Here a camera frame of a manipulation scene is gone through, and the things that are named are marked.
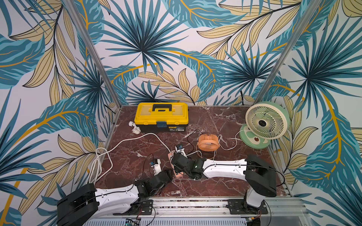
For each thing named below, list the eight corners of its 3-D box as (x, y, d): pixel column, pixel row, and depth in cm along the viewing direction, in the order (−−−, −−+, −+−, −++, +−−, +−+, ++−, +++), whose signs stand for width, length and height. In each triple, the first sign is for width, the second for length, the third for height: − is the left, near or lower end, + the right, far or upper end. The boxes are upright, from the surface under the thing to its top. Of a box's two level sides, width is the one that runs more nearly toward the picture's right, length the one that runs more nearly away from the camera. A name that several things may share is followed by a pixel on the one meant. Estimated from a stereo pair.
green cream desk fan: (243, 151, 97) (266, 122, 71) (237, 131, 107) (255, 99, 82) (265, 152, 97) (296, 123, 71) (256, 131, 108) (281, 99, 82)
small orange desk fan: (197, 153, 95) (200, 143, 85) (197, 142, 100) (199, 131, 90) (215, 153, 95) (219, 143, 85) (213, 142, 101) (217, 132, 90)
